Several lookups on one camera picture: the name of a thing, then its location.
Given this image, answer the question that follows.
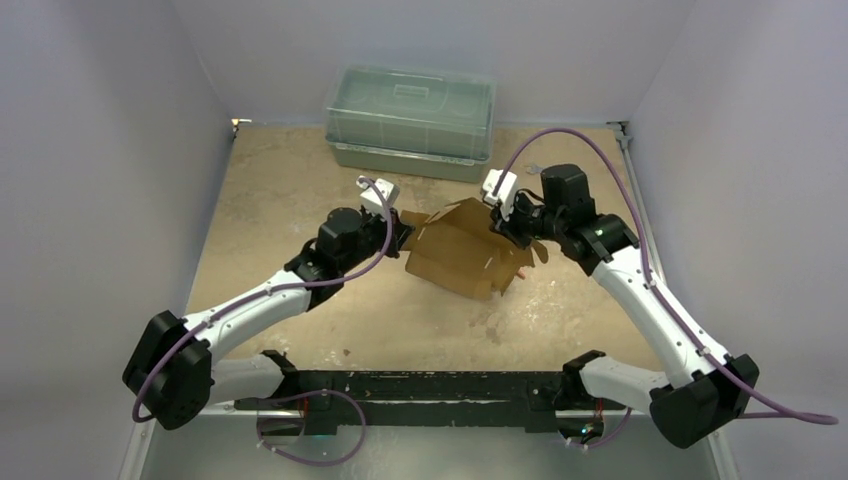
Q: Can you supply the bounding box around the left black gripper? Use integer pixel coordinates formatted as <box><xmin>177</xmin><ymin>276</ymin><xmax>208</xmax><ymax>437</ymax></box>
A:
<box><xmin>339</xmin><ymin>206</ymin><xmax>414</xmax><ymax>274</ymax></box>

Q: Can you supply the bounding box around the brown cardboard box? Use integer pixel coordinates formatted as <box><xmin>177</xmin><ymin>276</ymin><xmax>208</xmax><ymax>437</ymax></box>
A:
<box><xmin>400</xmin><ymin>198</ymin><xmax>549</xmax><ymax>300</ymax></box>

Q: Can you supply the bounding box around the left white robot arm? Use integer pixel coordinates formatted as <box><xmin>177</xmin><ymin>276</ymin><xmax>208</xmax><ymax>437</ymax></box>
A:
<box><xmin>122</xmin><ymin>207</ymin><xmax>415</xmax><ymax>430</ymax></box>

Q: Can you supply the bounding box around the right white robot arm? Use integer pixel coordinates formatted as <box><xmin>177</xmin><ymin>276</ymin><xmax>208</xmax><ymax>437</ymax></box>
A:
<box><xmin>481</xmin><ymin>164</ymin><xmax>759</xmax><ymax>449</ymax></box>

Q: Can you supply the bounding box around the green plastic storage box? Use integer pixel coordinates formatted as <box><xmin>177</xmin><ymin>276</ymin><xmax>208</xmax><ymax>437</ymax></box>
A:
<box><xmin>324</xmin><ymin>64</ymin><xmax>497</xmax><ymax>183</ymax></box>

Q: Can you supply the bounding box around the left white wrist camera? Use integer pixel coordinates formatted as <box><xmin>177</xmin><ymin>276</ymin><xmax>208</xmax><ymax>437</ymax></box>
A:
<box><xmin>356</xmin><ymin>176</ymin><xmax>400</xmax><ymax>220</ymax></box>

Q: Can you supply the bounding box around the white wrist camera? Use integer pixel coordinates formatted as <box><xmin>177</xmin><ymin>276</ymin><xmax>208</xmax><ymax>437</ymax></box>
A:
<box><xmin>356</xmin><ymin>176</ymin><xmax>400</xmax><ymax>220</ymax></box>
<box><xmin>480</xmin><ymin>169</ymin><xmax>518</xmax><ymax>220</ymax></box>

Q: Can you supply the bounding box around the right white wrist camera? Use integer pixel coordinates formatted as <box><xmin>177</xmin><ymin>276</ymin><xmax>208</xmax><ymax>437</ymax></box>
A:
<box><xmin>480</xmin><ymin>169</ymin><xmax>518</xmax><ymax>220</ymax></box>

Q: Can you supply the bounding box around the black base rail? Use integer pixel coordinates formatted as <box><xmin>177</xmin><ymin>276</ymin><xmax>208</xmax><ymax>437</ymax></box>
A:
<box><xmin>235</xmin><ymin>370</ymin><xmax>623</xmax><ymax>435</ymax></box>

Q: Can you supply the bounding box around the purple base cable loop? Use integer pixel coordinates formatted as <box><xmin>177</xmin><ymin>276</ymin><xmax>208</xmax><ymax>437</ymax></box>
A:
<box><xmin>255</xmin><ymin>389</ymin><xmax>369</xmax><ymax>468</ymax></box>

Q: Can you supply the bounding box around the aluminium frame rail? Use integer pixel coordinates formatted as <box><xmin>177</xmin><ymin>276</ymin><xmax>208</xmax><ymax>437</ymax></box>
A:
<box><xmin>119</xmin><ymin>405</ymin><xmax>739</xmax><ymax>479</ymax></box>

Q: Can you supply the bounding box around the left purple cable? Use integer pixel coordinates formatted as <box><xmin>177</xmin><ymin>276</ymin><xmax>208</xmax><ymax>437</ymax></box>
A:
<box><xmin>131</xmin><ymin>176</ymin><xmax>395</xmax><ymax>424</ymax></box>

